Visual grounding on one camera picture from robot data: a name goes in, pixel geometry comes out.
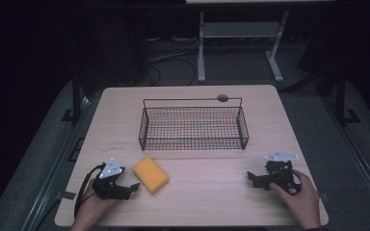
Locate white metal stand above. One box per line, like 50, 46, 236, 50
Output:
197, 10, 291, 84

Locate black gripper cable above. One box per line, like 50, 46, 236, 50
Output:
73, 162, 107, 219

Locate person's left hand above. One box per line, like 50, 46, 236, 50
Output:
69, 178, 120, 231

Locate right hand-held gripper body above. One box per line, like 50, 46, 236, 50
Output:
263, 148, 302, 196

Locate black floor cables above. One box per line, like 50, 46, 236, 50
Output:
144, 38, 204, 87

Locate aluminium floor rail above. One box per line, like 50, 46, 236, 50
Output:
20, 94, 93, 231
319, 94, 370, 223

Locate person's right hand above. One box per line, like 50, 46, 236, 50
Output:
269, 168, 323, 231

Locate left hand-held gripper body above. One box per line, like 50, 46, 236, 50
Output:
92, 156, 133, 201

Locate black wire basket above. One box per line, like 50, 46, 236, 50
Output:
138, 96, 251, 151

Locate yellow sponge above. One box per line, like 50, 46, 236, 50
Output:
131, 156, 171, 195

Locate black metal post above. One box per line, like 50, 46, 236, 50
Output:
61, 71, 85, 125
333, 68, 361, 127

